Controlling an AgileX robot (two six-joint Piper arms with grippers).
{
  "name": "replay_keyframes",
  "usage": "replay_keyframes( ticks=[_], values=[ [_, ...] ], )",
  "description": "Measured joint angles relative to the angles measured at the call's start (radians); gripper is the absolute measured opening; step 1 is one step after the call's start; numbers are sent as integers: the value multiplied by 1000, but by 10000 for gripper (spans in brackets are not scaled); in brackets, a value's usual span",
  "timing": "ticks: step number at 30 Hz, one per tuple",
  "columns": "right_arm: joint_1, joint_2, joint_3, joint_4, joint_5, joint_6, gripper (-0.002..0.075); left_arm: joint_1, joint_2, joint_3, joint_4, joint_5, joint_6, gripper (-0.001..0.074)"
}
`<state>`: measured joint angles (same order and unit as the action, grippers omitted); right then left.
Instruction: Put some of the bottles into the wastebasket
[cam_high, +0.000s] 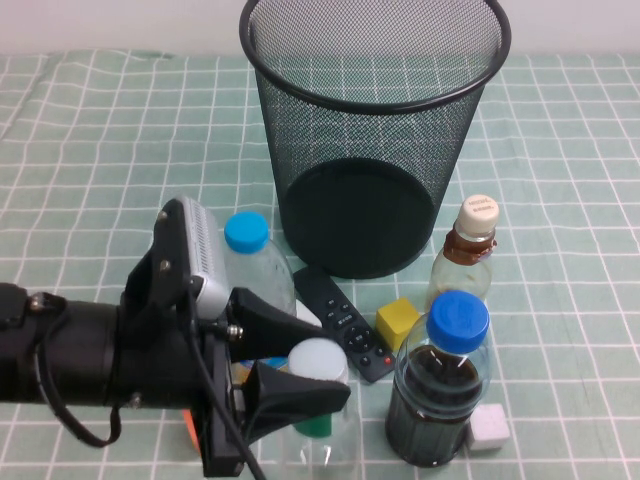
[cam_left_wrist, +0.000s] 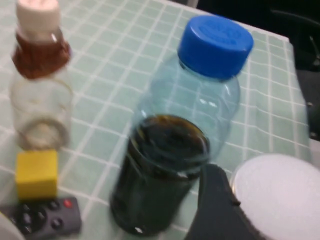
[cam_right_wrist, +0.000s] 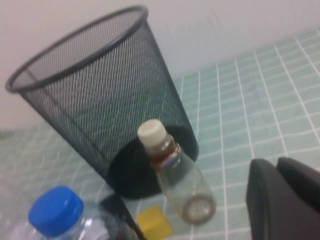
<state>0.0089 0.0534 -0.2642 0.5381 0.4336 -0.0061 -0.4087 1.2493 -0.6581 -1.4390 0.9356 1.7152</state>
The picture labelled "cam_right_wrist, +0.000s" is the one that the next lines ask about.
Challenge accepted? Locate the clear bottle blue cap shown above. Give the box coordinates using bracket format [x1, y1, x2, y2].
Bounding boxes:
[0, 184, 141, 240]

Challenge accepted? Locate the green checked tablecloth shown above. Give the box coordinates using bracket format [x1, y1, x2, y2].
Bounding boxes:
[0, 27, 320, 240]

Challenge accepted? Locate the clear bottle cream cap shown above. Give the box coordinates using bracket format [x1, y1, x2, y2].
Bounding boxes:
[136, 119, 217, 226]

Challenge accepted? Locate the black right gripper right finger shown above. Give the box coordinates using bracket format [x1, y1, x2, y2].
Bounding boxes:
[276, 156, 320, 204]

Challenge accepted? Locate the yellow block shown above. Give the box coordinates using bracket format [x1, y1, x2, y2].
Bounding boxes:
[136, 204, 173, 240]

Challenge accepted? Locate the black remote control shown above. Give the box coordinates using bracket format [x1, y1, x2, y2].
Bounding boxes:
[98, 192, 148, 240]

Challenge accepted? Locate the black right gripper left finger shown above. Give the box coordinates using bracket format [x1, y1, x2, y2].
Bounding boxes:
[244, 158, 320, 240]

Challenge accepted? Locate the black mesh wastebasket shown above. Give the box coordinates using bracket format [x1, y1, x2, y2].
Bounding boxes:
[4, 4, 201, 201]

